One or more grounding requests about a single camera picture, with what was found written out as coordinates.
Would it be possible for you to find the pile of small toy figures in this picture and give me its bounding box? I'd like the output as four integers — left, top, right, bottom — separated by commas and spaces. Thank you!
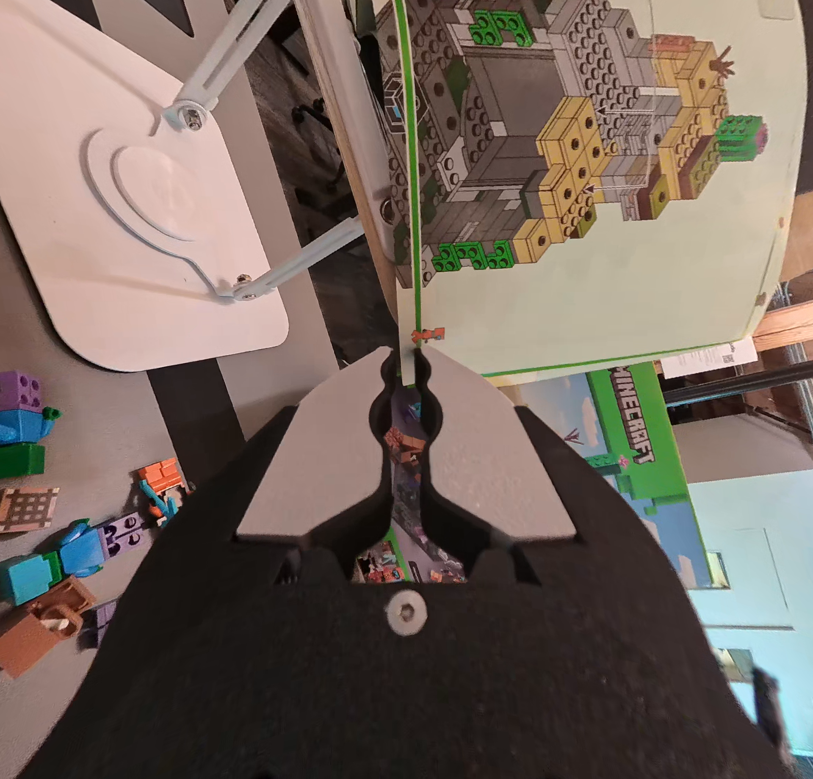
0, 369, 194, 678

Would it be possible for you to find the grey desk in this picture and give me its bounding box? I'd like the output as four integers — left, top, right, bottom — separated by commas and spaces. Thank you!
0, 0, 347, 685

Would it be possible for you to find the white book stand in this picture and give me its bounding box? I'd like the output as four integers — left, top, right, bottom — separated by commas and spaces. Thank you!
0, 0, 398, 373

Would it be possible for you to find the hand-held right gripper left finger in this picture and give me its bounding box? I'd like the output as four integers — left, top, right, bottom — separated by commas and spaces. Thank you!
236, 346, 395, 546

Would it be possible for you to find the wood-edged side table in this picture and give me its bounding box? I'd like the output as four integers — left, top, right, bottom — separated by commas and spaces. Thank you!
751, 301, 813, 354

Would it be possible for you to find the green toy set box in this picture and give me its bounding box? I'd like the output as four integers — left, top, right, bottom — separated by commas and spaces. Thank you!
352, 360, 731, 592

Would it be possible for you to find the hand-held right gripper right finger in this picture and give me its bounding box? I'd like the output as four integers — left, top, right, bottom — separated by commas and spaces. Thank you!
413, 346, 579, 544

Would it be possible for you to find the instruction booklet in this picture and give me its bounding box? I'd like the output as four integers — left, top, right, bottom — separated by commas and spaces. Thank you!
337, 0, 810, 387

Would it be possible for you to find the white printed paper sheet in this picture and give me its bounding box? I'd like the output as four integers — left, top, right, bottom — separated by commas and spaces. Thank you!
659, 340, 760, 380

